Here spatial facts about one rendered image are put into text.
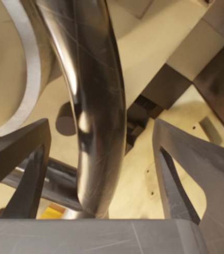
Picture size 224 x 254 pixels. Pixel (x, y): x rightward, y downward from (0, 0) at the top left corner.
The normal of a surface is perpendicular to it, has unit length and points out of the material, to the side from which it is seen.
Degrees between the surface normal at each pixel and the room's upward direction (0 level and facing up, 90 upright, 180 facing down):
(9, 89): 120
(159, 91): 90
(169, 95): 90
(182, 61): 90
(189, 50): 90
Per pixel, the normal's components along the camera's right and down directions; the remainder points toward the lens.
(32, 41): 0.02, 0.58
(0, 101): 0.44, 0.71
